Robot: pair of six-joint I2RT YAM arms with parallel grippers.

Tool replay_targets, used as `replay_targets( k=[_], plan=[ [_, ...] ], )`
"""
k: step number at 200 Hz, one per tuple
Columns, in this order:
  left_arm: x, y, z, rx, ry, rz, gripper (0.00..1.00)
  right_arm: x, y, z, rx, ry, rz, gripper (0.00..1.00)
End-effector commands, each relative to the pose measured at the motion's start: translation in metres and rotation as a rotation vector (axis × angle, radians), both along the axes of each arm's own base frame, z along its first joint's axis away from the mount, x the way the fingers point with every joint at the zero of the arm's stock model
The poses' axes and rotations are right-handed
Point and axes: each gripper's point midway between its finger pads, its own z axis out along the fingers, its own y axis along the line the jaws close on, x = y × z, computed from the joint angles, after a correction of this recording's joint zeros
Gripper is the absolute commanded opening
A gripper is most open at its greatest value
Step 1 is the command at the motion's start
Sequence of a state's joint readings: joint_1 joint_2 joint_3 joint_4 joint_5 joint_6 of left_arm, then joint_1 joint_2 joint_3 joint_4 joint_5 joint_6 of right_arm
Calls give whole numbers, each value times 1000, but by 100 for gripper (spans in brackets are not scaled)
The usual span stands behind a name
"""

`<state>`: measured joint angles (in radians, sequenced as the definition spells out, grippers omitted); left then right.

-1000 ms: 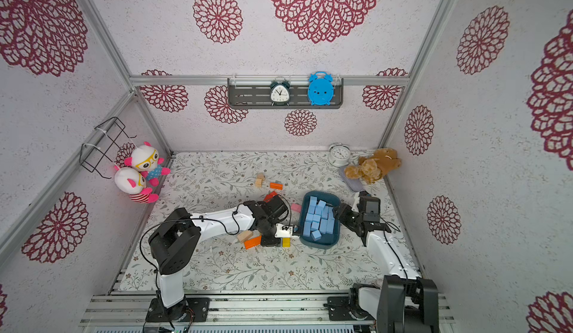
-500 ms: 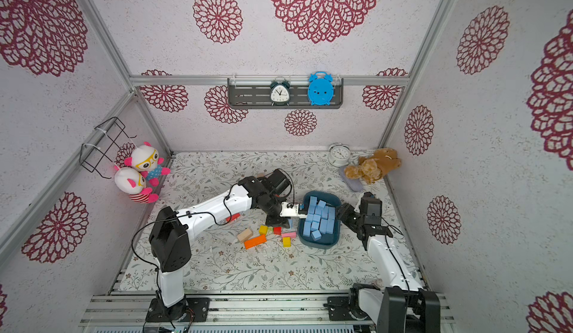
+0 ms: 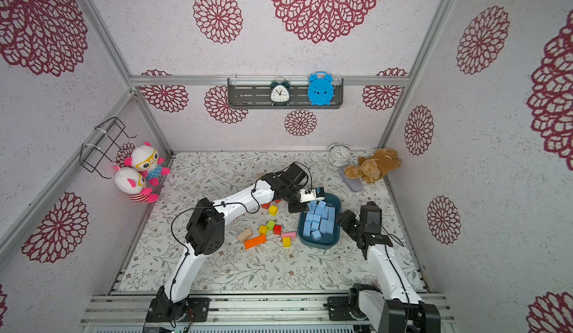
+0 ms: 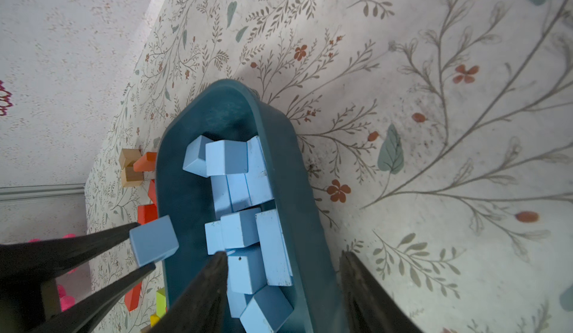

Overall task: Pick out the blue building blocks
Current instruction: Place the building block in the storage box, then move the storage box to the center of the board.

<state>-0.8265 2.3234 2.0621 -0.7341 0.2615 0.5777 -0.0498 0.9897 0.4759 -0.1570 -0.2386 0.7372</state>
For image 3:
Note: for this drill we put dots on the dark green alarm clock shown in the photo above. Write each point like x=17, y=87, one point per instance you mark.
x=280, y=93

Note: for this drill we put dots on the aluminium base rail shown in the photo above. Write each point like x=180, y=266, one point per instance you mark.
x=303, y=307

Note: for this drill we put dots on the small red cube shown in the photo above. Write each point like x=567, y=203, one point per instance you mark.
x=276, y=229

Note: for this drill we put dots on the dark teal plastic tray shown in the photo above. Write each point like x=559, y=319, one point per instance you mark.
x=317, y=226

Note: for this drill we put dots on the long orange block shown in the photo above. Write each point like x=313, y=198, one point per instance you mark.
x=255, y=241

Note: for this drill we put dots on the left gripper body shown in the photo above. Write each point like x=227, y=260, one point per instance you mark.
x=293, y=199

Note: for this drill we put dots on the blue alarm clock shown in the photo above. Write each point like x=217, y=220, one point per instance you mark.
x=321, y=89

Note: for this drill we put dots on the long pink block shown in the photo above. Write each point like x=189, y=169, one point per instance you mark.
x=289, y=234

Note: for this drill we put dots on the white plush with glasses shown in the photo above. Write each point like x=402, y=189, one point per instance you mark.
x=145, y=159

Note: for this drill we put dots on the black wire basket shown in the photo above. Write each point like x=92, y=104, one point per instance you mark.
x=113, y=146

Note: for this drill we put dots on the natural wood long block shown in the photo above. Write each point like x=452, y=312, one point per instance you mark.
x=245, y=235

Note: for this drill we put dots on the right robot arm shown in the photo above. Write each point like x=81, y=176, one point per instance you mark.
x=392, y=305

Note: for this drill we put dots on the yellow block lower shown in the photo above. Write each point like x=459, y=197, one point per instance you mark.
x=286, y=242

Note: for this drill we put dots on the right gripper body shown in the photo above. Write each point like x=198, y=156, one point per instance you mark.
x=351, y=222

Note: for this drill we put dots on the grey wall shelf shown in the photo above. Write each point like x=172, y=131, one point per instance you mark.
x=254, y=97

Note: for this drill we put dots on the white pink plush toy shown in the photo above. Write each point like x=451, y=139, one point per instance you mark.
x=131, y=182

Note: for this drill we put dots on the grey fabric glasses case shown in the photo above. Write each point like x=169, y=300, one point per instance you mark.
x=351, y=180

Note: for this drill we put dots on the green cube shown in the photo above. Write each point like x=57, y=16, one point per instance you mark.
x=271, y=224

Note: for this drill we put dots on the brown teddy bear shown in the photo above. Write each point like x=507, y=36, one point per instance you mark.
x=375, y=167

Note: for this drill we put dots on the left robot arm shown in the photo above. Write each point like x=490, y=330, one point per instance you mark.
x=206, y=227

